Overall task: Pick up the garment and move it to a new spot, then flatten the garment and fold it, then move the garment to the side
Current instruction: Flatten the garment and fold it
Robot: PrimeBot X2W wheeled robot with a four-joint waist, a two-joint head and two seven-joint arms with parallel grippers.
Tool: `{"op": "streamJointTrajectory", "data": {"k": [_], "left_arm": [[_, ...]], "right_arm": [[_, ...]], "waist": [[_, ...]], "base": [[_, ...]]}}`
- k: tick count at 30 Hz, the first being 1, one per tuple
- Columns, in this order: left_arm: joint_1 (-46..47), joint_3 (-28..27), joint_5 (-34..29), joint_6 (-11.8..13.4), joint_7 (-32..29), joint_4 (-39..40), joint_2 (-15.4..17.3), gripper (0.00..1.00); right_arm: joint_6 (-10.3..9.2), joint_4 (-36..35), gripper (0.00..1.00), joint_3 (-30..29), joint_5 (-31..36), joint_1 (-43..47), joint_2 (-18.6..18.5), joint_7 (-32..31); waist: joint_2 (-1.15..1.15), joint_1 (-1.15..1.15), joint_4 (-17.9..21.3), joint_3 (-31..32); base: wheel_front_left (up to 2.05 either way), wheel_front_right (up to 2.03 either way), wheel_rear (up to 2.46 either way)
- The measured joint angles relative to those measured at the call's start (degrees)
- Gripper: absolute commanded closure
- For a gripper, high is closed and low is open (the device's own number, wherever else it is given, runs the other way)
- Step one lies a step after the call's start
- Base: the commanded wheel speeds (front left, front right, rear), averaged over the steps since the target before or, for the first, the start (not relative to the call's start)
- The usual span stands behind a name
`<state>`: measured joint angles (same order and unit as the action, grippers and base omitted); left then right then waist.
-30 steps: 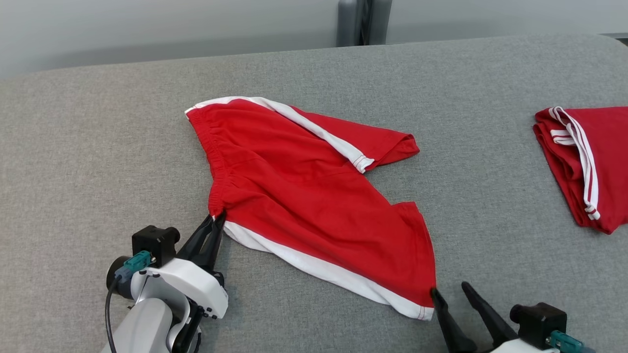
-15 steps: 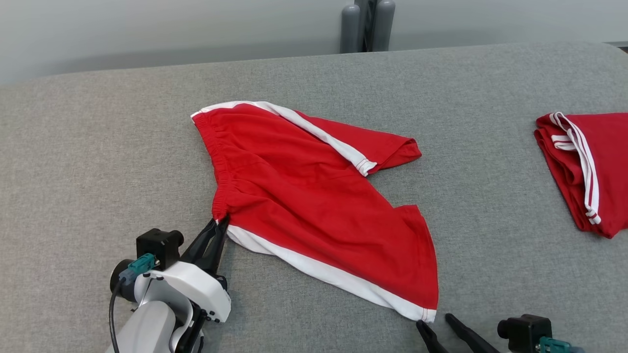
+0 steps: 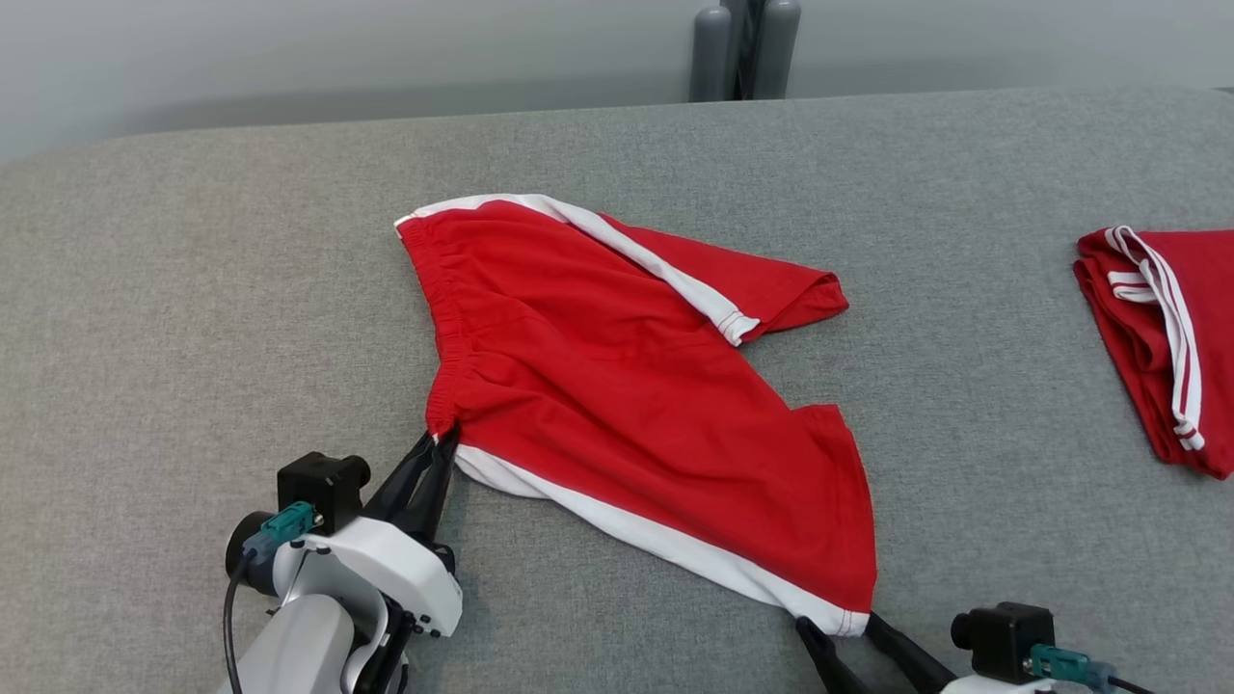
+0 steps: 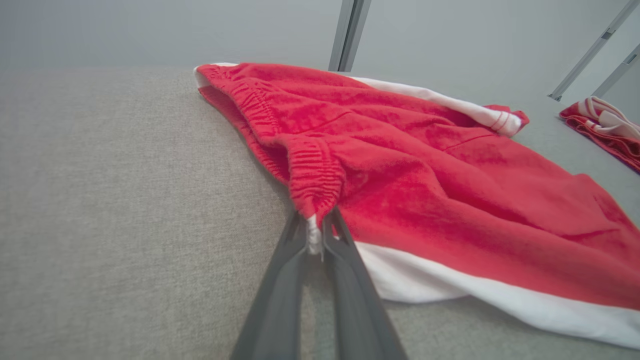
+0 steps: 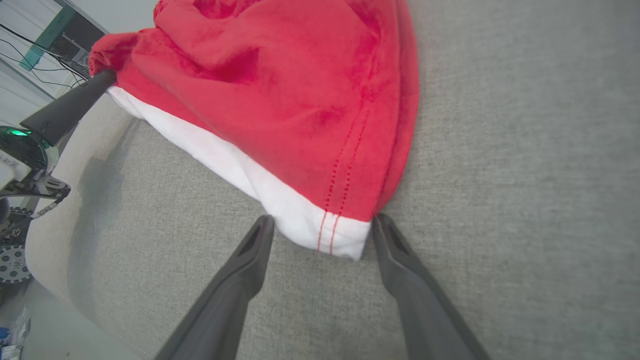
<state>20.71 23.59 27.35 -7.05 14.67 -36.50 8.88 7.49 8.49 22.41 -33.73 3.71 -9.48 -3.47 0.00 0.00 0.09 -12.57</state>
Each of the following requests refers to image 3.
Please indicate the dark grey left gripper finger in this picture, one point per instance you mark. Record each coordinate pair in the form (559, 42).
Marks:
(400, 477)
(436, 492)

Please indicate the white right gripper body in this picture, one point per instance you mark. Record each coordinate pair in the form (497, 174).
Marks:
(993, 686)

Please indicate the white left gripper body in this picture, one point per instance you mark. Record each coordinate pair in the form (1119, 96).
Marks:
(415, 573)

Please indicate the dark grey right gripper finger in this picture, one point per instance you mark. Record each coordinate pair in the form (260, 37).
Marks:
(911, 655)
(829, 660)

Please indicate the red shorts with white stripe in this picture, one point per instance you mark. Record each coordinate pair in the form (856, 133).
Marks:
(617, 386)

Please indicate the red white basketball jersey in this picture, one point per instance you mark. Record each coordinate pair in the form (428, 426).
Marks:
(1171, 318)

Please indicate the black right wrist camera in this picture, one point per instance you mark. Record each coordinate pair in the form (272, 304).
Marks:
(1003, 638)

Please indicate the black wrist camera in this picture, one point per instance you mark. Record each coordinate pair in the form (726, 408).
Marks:
(323, 487)
(1003, 638)

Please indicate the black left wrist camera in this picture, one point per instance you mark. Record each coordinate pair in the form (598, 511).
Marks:
(323, 487)

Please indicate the grey partition joint post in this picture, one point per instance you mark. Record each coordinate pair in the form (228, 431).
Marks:
(742, 48)

